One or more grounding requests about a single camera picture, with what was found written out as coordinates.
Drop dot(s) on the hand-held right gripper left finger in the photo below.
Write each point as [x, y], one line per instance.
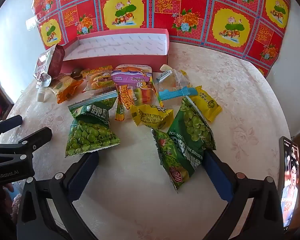
[82, 173]

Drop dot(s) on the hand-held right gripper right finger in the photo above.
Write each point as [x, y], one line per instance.
[217, 176]

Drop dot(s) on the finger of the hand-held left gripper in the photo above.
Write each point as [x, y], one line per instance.
[7, 125]
[32, 142]

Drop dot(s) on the green pea snack packet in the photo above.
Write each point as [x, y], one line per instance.
[90, 132]

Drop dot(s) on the dark green red-label packet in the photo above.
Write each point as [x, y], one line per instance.
[177, 157]

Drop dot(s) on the orange cracker packet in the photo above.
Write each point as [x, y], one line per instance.
[65, 85]

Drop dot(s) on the yellow lime snack packet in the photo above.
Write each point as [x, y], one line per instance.
[207, 105]

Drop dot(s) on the silver maroon pouch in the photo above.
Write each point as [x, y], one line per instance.
[50, 62]

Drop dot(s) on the brown chocolate ball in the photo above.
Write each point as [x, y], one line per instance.
[76, 73]

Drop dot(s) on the yellow packet with black print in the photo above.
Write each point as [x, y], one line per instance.
[152, 116]

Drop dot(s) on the orange striped gummy packet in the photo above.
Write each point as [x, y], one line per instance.
[127, 97]

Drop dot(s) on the yellow burger gummy packet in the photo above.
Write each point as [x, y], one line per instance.
[100, 80]

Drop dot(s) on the clear blue-edged candy packet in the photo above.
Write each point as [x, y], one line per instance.
[175, 85]

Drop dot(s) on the purple snack tray packet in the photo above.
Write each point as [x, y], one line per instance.
[132, 75]

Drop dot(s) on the pink cardboard box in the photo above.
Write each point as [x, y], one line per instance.
[120, 45]

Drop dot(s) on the wooden bookshelf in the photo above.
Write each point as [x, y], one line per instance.
[0, 95]

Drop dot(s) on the black smartphone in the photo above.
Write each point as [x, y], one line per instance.
[290, 180]

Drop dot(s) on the cream floral tablecloth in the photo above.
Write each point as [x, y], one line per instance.
[240, 100]

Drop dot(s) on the red floral printed sheet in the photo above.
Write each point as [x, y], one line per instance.
[190, 2]

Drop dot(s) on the white wall fitting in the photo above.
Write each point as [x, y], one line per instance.
[31, 23]

